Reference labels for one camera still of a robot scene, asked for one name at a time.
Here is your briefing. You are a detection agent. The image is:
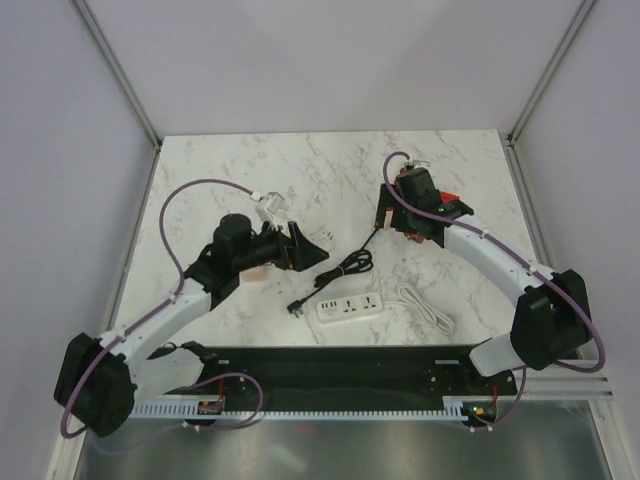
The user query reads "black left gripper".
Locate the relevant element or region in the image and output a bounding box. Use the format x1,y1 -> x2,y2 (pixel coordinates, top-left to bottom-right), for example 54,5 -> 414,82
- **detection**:
234,218 -> 329,273

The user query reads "bright red cube socket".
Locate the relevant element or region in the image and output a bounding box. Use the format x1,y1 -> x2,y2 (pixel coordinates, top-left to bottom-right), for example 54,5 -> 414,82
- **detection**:
440,191 -> 460,203

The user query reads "white plug adapter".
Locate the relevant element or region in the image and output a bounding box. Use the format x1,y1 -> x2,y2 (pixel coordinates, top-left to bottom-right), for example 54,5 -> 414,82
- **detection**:
309,226 -> 334,252

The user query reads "cream red power strip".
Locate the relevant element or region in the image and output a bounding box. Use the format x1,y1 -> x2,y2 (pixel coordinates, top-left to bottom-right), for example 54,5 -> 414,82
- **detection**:
381,207 -> 394,229

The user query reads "pink deer cube plug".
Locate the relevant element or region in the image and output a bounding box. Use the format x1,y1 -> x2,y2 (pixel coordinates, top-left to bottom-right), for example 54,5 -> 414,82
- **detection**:
240,266 -> 268,283

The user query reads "dark red fish cube plug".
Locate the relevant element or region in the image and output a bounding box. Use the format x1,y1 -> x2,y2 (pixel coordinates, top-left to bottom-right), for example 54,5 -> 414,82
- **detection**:
405,232 -> 426,244

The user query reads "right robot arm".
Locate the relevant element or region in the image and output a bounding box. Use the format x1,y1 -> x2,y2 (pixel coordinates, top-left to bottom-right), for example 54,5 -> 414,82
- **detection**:
375,167 -> 593,394

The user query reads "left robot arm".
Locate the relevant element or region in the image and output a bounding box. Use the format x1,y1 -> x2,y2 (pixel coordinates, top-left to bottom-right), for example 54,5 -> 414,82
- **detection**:
54,214 -> 329,439

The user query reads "white USB power strip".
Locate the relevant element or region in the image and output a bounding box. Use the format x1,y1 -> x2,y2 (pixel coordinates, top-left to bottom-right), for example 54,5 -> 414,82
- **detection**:
316,292 -> 384,324

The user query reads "black coiled power cable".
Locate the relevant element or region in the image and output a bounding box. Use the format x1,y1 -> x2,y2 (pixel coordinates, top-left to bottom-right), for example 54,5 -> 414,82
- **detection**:
285,227 -> 379,316

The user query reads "white coiled power cable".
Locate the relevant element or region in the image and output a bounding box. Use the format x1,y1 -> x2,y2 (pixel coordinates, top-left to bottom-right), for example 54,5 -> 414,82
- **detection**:
382,283 -> 457,335

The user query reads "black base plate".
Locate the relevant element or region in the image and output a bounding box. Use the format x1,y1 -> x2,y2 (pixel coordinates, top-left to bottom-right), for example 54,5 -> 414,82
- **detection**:
159,344 -> 519,419

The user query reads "white cable duct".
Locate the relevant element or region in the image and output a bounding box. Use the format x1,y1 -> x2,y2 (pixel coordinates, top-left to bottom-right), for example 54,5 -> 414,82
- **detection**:
130,396 -> 478,421

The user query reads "aluminium frame rail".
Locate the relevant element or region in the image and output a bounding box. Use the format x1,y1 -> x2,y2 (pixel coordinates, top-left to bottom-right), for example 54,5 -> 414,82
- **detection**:
522,365 -> 613,401

